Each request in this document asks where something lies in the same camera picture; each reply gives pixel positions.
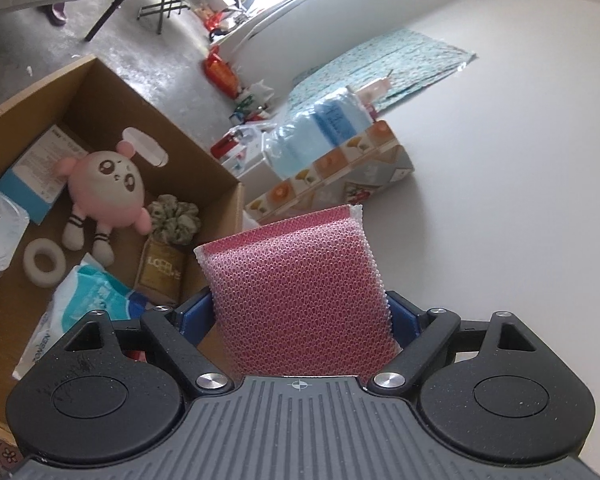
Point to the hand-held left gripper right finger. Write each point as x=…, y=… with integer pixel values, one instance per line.
x=404, y=324

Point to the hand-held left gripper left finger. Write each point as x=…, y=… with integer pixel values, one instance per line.
x=195, y=316

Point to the gold tissue packet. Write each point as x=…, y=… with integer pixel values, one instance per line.
x=160, y=270

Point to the green patterned scrunchie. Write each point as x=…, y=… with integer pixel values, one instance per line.
x=172, y=220

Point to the pink mesh sponge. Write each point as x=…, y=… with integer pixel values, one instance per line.
x=300, y=290

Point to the blue teal tissue pack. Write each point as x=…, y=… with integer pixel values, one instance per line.
x=75, y=305

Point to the brown cardboard box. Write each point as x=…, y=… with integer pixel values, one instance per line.
x=190, y=177

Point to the white tape roll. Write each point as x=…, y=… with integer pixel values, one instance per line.
x=44, y=280

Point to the pink round plush toy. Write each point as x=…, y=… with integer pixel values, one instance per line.
x=110, y=185

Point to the white plastic bottle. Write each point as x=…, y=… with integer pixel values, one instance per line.
x=2, y=225

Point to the blue and white carton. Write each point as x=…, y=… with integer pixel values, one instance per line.
x=35, y=170

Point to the red plastic bottle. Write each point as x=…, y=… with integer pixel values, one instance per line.
x=222, y=145

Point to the blue white plastic-wrapped bundle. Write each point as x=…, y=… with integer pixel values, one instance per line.
x=320, y=130

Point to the orange plastic bag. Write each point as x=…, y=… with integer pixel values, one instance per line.
x=220, y=72

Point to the purple slipper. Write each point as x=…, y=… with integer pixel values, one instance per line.
x=55, y=13

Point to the teal patterned wall hanging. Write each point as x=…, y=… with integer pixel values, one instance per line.
x=395, y=60

